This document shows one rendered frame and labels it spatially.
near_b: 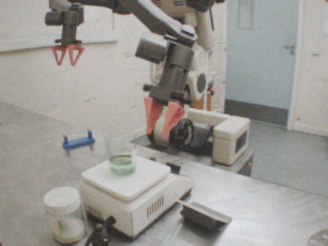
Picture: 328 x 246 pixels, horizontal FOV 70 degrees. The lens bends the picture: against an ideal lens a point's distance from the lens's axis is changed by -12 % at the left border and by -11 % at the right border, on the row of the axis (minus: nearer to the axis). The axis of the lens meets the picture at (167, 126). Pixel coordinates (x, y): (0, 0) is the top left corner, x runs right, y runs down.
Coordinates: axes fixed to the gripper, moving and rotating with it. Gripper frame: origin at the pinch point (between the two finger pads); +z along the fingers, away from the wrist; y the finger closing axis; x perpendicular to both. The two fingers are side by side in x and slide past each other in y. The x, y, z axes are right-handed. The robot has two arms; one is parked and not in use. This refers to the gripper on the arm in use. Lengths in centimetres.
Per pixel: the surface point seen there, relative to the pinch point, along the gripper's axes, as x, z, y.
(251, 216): -0.3, 10.5, 23.6
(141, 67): 179, -74, -113
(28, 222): -16.0, 24.2, -12.9
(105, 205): -13.8, 15.0, 0.9
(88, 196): -12.8, 15.2, -3.5
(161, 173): -8.6, 7.2, 6.7
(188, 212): -5.4, 12.7, 12.7
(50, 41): 71, -47, -130
